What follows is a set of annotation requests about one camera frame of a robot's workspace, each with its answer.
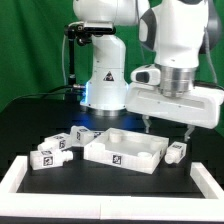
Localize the white U-shaped obstacle fence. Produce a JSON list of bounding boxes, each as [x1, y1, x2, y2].
[[0, 156, 224, 222]]

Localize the black camera on stand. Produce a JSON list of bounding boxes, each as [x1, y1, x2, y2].
[[62, 21, 116, 102]]

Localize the black cables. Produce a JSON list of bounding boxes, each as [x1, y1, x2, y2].
[[0, 84, 88, 113]]

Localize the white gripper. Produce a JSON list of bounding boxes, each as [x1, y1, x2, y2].
[[125, 65, 224, 142]]

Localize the white square tabletop part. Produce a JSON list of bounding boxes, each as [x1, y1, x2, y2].
[[84, 128, 169, 174]]

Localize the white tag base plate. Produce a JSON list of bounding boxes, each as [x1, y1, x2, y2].
[[90, 131, 104, 139]]

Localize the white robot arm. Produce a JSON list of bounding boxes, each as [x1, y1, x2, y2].
[[73, 0, 224, 130]]

